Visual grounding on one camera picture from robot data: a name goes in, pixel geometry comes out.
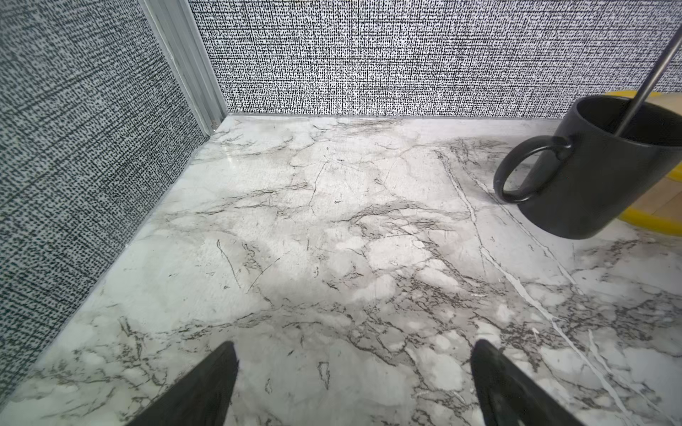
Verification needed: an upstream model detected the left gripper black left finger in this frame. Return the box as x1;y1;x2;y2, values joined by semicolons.
130;341;239;425

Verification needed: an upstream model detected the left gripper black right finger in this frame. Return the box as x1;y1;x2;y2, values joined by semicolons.
471;339;581;426

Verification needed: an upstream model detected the black ceramic mug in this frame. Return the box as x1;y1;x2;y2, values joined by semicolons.
493;95;681;240

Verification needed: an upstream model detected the yellow bamboo steamer basket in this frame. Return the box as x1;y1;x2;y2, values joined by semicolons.
607;91;681;236

